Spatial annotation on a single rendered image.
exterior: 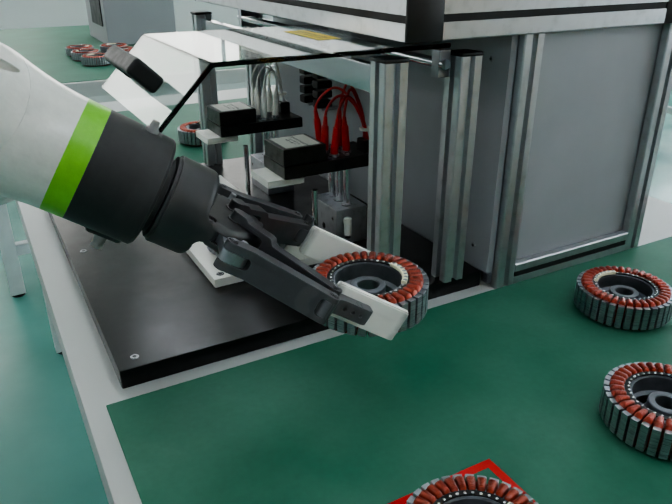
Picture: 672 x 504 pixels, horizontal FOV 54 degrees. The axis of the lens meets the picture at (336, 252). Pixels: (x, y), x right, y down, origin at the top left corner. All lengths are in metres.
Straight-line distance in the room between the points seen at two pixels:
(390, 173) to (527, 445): 0.32
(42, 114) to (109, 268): 0.45
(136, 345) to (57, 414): 1.26
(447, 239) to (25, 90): 0.51
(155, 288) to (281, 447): 0.32
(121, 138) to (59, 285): 0.47
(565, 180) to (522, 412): 0.37
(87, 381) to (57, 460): 1.11
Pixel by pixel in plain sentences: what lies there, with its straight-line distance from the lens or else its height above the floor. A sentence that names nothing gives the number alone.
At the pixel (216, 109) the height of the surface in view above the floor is 0.92.
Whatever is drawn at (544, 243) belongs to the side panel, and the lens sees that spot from 0.94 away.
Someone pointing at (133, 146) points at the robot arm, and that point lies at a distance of 0.51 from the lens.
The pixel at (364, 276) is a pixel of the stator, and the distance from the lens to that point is 0.62.
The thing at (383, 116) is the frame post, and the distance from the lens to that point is 0.71.
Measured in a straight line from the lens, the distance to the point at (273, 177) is 0.88.
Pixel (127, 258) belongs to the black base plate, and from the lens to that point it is 0.94.
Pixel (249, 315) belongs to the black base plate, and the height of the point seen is 0.77.
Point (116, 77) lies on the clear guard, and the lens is 0.82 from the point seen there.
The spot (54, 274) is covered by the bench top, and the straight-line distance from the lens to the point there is 0.98.
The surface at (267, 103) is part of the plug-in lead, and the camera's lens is 1.15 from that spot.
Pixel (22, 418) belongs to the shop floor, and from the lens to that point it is 2.02.
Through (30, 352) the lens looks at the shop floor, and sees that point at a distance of 2.30.
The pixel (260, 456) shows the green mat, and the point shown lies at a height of 0.75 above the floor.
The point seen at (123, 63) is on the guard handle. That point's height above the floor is 1.06.
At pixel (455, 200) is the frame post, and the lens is 0.80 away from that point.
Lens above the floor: 1.16
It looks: 25 degrees down
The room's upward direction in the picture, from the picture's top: straight up
